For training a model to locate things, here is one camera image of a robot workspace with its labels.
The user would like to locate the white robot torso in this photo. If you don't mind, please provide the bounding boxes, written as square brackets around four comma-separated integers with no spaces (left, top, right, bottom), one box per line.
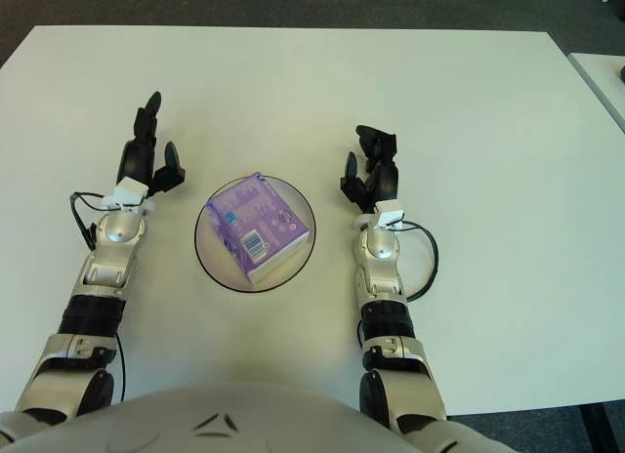
[0,380,406,453]

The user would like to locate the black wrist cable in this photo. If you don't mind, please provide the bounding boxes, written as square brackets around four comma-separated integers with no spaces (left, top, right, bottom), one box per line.
[69,191,128,252]
[402,221,439,304]

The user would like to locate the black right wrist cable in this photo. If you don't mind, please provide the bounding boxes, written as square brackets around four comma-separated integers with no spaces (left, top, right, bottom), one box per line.
[402,221,439,304]

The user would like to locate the purple tissue paper pack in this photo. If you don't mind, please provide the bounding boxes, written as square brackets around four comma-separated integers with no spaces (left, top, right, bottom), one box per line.
[204,172,313,284]

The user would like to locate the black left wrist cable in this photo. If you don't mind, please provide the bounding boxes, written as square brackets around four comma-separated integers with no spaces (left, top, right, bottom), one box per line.
[69,191,128,252]

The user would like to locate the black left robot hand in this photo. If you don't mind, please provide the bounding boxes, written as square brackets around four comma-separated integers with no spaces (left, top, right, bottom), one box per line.
[116,90,188,198]

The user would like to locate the white side table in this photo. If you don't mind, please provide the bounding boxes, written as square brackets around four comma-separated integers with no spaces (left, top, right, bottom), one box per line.
[565,52,625,135]

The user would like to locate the black table leg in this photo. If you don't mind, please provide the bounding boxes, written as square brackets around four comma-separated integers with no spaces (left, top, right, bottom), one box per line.
[578,402,611,453]

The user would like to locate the white plate with black rim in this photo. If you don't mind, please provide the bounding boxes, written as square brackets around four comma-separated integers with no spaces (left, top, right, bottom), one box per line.
[193,175,316,293]

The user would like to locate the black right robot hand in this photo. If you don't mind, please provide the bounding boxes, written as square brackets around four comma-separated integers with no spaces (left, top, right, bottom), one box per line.
[340,124,400,215]

